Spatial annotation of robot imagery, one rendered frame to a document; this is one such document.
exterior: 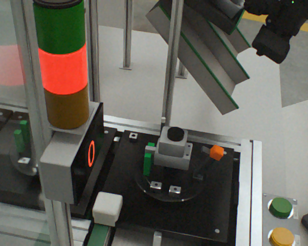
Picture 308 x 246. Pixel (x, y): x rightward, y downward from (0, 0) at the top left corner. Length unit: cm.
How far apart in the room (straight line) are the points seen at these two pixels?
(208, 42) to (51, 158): 62
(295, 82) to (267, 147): 191
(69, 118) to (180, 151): 30
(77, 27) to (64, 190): 20
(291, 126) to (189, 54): 42
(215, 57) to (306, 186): 37
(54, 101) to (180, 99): 76
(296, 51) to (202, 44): 237
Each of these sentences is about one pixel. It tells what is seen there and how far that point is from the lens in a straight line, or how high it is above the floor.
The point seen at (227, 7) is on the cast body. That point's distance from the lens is 90.
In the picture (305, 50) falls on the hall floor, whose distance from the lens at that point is 341.
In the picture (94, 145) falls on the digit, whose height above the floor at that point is 121.
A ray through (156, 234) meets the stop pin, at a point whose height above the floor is 97.
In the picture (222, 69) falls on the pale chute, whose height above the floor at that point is 103.
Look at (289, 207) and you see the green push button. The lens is 85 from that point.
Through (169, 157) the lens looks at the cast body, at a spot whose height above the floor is 105.
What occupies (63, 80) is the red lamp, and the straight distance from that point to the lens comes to 46.
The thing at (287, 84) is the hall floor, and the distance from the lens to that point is 296.
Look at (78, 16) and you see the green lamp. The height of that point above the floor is 140.
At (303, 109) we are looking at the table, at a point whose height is 86.
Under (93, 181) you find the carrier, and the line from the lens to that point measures 83.
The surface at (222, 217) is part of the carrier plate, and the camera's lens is 80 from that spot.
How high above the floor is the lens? 160
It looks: 41 degrees down
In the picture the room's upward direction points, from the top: 5 degrees clockwise
